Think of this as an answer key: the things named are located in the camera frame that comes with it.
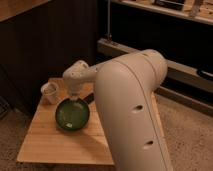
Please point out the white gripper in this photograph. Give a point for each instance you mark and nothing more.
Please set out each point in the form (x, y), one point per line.
(74, 97)

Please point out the green ceramic bowl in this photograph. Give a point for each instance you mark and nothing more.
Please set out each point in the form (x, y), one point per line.
(72, 115)

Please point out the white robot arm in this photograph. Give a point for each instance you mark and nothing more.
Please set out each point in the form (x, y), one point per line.
(123, 89)

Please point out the black rectangular remote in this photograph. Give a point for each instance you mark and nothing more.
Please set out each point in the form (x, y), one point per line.
(89, 98)

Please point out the white paper cup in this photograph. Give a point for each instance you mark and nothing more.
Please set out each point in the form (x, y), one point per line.
(50, 93)

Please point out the wooden table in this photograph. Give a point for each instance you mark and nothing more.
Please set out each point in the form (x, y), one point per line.
(45, 142)

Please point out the wooden shelf with items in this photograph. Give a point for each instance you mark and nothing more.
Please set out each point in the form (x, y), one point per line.
(200, 11)

